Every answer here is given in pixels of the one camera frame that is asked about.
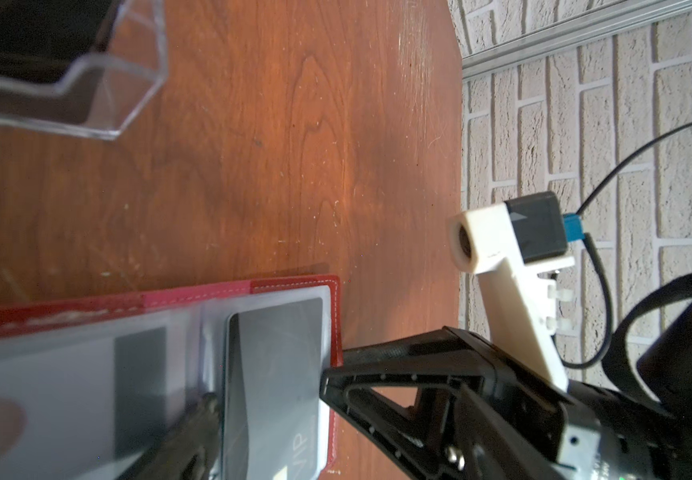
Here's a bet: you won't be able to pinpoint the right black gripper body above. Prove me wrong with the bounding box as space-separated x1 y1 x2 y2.
454 273 692 479

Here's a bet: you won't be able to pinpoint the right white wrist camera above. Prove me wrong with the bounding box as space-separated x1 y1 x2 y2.
447 191 575 391

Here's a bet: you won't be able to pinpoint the right thin black cable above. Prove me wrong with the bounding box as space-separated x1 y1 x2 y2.
555 111 692 371

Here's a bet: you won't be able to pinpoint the red leather card holder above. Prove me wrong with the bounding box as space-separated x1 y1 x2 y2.
0 275 342 479

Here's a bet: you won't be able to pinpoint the black cards in organizer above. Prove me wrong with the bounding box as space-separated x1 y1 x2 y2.
0 0 121 84

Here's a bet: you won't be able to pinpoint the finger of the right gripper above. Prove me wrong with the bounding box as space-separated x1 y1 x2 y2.
320 328 478 479

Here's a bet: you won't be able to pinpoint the clear acrylic card organizer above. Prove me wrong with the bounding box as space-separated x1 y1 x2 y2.
0 1 168 140

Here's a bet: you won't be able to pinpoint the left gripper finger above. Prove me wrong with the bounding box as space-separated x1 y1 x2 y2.
119 392 222 480

